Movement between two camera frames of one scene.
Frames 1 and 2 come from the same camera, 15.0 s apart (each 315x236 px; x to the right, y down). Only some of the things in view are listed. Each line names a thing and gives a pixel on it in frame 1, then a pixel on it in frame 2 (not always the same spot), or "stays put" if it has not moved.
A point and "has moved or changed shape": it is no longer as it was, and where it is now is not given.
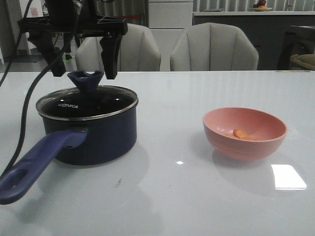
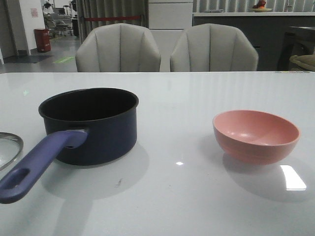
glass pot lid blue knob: (86, 82) → (3, 134)
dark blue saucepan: (81, 128) stays put
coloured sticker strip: (293, 71) stays put
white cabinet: (167, 19) stays put
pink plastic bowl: (243, 133) has moved or changed shape
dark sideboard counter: (267, 29) stays put
